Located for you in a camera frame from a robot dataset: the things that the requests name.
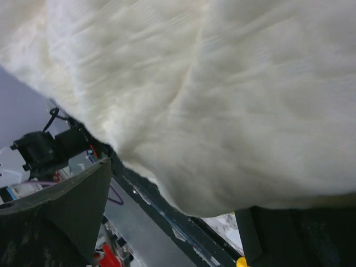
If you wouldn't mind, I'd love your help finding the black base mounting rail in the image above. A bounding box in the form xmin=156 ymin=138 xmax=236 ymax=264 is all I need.
xmin=112 ymin=156 xmax=241 ymax=266

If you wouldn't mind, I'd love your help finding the cream yellow-edged pillow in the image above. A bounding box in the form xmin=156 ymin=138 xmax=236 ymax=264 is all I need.
xmin=1 ymin=0 xmax=355 ymax=217

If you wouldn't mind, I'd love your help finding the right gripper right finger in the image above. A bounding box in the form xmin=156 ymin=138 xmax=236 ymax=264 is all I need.
xmin=235 ymin=194 xmax=355 ymax=266

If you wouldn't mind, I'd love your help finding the yellow handled screwdriver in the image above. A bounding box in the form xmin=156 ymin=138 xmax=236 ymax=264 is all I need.
xmin=236 ymin=256 xmax=249 ymax=267

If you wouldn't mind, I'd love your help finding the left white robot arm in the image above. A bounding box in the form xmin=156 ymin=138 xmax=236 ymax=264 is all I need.
xmin=10 ymin=107 xmax=112 ymax=178

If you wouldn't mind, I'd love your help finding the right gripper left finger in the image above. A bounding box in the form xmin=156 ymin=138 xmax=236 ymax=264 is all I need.
xmin=1 ymin=159 xmax=112 ymax=266

